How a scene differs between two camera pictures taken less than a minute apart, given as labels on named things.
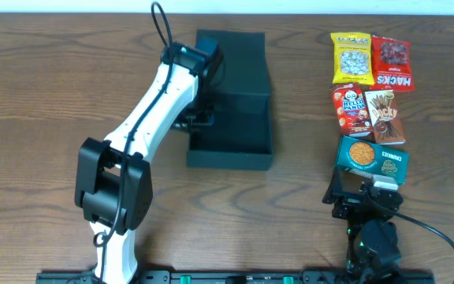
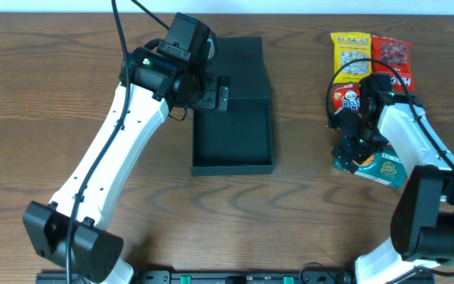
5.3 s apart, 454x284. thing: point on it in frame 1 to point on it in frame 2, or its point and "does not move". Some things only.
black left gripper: [195, 119] to [212, 93]
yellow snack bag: [353, 58] does not move
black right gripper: [356, 199] to [347, 154]
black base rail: [238, 277] does not move
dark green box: [240, 135] does not move
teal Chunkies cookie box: [373, 159] does not move
